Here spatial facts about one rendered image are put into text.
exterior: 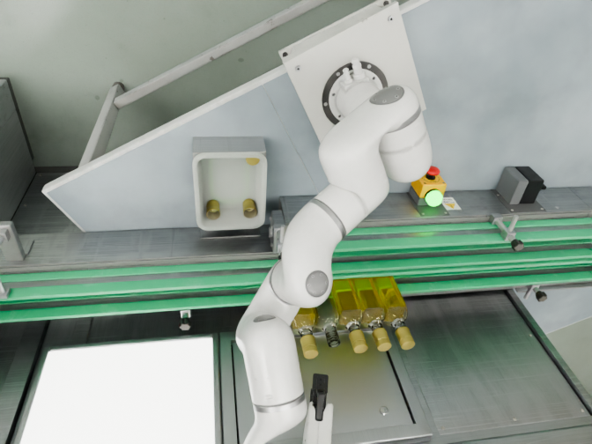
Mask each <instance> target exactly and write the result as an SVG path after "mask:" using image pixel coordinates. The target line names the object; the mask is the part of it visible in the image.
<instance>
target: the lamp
mask: <svg viewBox="0 0 592 444"><path fill-rule="evenodd" d="M442 199H443V196H442V194H441V193H440V191H439V190H438V189H430V190H429V191H427V192H426V193H425V201H426V202H427V203H428V204H429V205H430V206H437V205H439V204H440V203H441V202H442Z"/></svg>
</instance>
